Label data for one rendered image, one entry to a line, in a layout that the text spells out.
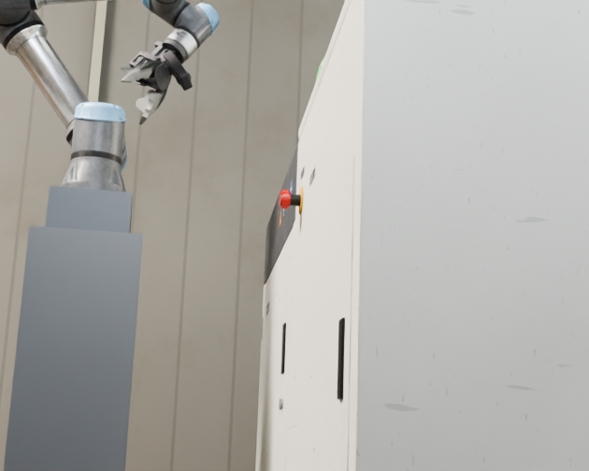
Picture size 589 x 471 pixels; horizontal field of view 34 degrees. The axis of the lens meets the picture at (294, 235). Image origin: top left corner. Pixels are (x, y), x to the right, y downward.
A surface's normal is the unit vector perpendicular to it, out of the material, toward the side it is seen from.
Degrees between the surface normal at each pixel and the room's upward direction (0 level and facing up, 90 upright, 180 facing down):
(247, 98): 90
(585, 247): 90
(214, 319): 90
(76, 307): 90
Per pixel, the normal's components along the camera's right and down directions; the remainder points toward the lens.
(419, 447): 0.12, -0.24
